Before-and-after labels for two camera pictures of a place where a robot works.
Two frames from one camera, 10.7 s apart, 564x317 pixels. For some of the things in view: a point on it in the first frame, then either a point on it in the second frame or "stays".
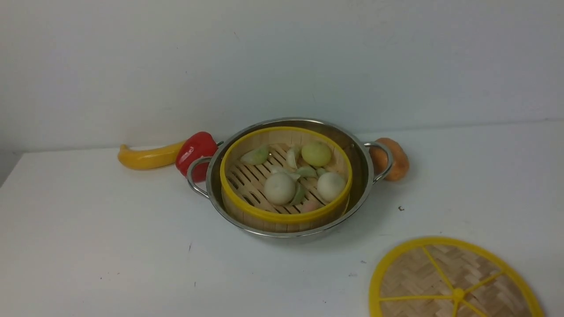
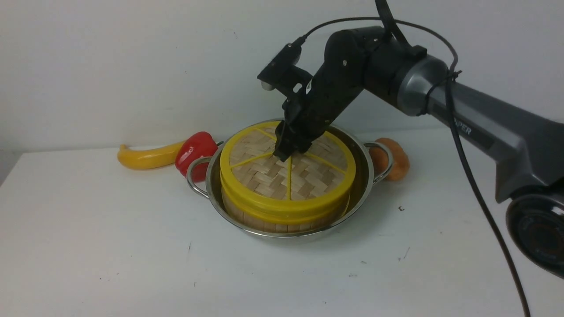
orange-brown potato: (400, 167) stays
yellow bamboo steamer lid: (457, 277) -> (251, 174)
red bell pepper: (200, 145) stays
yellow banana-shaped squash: (161, 156) stays
